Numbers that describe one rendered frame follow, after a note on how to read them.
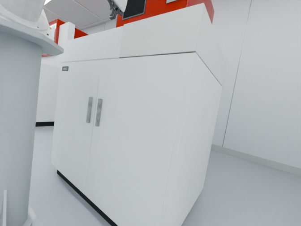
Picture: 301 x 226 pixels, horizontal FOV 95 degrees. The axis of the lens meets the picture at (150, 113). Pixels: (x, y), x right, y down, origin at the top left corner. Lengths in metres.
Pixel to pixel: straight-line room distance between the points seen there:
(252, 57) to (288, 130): 1.12
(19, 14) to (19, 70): 0.20
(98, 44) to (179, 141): 0.64
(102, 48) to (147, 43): 0.29
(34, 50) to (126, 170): 0.60
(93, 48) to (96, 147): 0.53
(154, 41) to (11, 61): 0.52
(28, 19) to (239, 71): 2.48
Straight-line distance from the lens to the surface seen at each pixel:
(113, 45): 0.75
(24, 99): 0.73
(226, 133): 2.57
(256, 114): 2.55
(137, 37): 0.65
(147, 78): 0.55
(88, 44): 0.93
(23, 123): 0.75
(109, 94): 0.69
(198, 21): 0.54
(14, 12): 0.78
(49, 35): 0.80
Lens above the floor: 0.64
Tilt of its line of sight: 4 degrees down
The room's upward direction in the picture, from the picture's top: 9 degrees clockwise
